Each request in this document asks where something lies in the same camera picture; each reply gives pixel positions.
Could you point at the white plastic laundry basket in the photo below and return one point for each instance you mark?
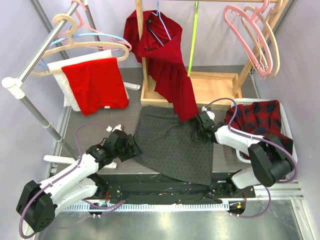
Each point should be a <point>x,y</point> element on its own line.
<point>285,128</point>

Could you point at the bright red hung garment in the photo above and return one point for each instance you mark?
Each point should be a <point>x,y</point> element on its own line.
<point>97,84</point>

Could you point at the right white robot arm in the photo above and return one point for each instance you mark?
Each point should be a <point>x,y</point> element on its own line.
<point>270,162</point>

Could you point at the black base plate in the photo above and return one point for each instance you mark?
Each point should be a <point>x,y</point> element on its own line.
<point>158,189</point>

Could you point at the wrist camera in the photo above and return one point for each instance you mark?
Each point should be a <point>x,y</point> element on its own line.
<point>118,127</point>
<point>209,113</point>

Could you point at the white cable duct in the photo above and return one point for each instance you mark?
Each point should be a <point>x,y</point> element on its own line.
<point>224,206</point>

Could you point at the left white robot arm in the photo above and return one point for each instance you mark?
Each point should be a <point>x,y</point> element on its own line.
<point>41,202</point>

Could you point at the beige wooden hanger left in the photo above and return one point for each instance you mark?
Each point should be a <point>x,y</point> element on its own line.
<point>117,43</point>

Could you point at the green hanger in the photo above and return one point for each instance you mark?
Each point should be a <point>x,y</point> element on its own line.
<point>193,39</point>

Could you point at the beige wooden hanger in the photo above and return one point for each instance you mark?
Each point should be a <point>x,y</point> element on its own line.
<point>117,43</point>
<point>259,29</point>

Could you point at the white hung cloth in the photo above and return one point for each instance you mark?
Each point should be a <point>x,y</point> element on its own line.
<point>60,77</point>

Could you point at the dark red skirt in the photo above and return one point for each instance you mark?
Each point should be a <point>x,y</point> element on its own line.
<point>165,64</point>

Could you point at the beige wooden hanger right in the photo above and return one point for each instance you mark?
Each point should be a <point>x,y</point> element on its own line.
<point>259,29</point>

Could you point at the grey dotted garment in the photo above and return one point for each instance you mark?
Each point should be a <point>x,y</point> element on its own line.
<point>172,147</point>

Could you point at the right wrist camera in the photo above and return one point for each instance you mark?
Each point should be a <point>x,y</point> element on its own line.
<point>209,113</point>

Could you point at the pink hanger left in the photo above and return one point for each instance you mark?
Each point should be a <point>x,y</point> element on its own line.
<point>85,25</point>

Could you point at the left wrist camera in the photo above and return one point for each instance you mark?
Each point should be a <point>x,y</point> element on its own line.
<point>118,127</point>

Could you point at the wooden clothes rack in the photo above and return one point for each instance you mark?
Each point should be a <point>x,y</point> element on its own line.
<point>206,85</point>

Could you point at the blue hanger left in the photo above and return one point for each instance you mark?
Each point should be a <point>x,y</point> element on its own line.
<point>100,45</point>

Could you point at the red plaid garment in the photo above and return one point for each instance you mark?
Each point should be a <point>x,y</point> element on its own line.
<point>259,118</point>

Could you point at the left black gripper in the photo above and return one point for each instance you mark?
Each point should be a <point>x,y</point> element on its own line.
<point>133,149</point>

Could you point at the blue wire hanger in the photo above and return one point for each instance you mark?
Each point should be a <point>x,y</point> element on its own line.
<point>157,27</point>

